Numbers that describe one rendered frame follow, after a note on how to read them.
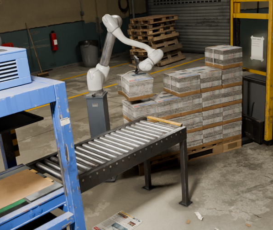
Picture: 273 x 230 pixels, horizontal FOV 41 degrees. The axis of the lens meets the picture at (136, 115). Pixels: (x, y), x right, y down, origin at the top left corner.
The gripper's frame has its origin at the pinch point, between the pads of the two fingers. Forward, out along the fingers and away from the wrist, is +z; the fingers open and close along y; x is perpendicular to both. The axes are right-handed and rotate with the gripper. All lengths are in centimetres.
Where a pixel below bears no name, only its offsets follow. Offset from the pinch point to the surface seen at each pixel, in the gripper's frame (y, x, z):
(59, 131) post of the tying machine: 15, -119, -164
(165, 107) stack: 51, 28, -15
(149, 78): 14.9, 9.4, -18.8
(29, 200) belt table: 60, -142, -147
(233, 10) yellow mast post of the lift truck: -48, 163, 31
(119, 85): 22.1, -14.1, 11.4
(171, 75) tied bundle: 19, 46, -1
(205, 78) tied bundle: 26, 82, -17
